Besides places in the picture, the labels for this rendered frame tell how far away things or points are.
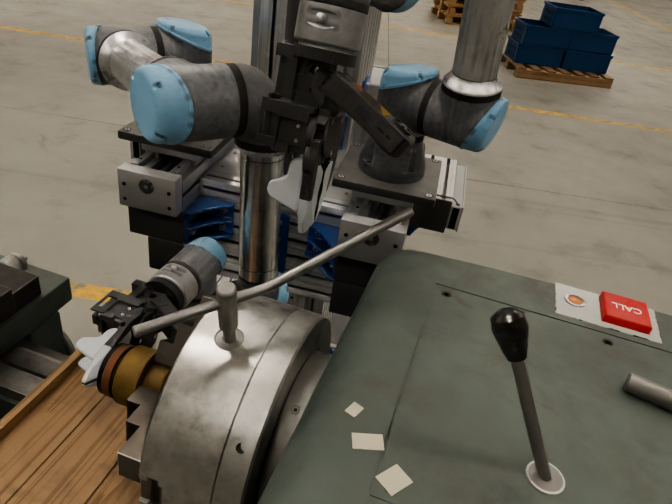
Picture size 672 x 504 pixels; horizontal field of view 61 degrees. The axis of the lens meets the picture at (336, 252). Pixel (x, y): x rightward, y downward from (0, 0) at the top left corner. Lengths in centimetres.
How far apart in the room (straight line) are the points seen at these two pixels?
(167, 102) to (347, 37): 33
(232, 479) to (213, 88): 54
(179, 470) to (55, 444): 41
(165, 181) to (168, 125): 40
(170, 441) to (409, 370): 27
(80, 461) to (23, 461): 8
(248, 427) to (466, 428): 23
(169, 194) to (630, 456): 98
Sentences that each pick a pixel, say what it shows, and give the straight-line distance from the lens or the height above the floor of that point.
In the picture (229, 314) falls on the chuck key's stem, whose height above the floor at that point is 129.
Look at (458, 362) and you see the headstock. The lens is 68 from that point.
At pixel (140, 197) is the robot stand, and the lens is 133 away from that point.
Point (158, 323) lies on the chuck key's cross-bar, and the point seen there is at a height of 129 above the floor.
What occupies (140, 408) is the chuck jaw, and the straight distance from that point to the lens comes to 79.
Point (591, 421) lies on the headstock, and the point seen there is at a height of 126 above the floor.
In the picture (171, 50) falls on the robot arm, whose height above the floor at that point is 135.
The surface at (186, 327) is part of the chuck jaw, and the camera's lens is 81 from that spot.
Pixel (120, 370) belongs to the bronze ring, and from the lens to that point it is 83.
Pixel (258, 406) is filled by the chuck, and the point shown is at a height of 121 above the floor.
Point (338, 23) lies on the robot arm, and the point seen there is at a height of 157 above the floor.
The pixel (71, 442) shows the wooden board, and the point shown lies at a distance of 106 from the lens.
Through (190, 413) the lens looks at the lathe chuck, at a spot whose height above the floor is 119.
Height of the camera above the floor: 169
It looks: 33 degrees down
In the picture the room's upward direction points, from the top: 9 degrees clockwise
